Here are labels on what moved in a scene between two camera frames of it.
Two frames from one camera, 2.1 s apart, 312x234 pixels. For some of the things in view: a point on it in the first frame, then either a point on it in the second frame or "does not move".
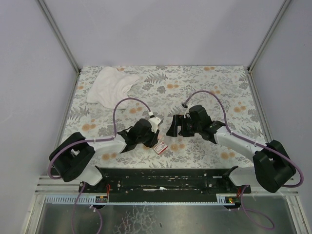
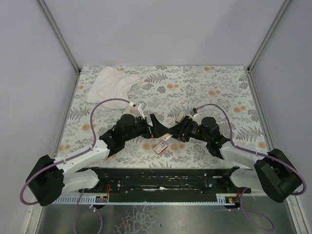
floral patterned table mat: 163,91 does not move
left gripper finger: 153,140 -> 158,128
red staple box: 160,147 does not move
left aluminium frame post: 62,39 does not move
